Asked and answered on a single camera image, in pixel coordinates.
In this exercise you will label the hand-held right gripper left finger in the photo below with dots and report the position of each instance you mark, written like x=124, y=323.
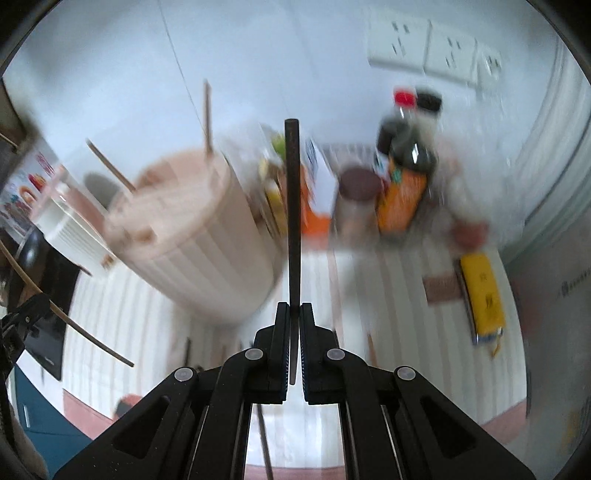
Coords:
x=282, y=369

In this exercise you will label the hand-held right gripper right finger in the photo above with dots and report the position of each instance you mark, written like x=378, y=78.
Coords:
x=305, y=369

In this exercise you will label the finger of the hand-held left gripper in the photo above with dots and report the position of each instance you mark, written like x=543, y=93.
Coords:
x=30, y=311

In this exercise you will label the light wooden chopstick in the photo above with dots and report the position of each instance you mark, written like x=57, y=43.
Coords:
x=92, y=339

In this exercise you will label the pink ribbed utensil holder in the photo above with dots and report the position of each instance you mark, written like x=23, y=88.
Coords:
x=194, y=263

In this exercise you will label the dark chopstick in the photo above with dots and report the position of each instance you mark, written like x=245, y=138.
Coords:
x=187, y=351
x=292, y=194

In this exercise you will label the black induction cooker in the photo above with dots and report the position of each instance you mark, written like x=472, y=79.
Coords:
x=51, y=323

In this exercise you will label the black frying pan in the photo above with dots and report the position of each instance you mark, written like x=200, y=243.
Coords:
x=27, y=251

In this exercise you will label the brown wooden chopstick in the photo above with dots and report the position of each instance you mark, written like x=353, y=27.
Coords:
x=111, y=166
x=371, y=348
x=207, y=115
x=266, y=438

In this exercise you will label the striped table cover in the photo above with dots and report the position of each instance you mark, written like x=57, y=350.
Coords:
x=397, y=360

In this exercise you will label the white pink electric kettle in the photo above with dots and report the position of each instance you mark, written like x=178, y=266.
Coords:
x=69, y=226

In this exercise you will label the colourful printed box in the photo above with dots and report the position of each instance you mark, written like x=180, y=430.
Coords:
x=23, y=189

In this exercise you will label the brown card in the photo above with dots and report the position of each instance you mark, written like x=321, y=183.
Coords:
x=443, y=288

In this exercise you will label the yellow green packet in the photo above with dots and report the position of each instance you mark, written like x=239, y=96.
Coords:
x=272, y=180

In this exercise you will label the white blue carton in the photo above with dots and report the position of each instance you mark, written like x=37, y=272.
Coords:
x=319, y=180

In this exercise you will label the yellow pouch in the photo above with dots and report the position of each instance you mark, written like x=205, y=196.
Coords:
x=482, y=300

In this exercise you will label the jar with brown lid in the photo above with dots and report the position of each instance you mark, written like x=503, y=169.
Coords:
x=358, y=184

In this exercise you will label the dark bottle orange label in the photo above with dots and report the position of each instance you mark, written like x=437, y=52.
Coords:
x=406, y=198

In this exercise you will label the dark sauce bottle red cap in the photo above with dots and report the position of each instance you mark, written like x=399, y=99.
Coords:
x=390, y=134

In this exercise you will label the white wall socket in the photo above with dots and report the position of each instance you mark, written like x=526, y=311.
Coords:
x=450, y=50
x=489, y=64
x=399, y=39

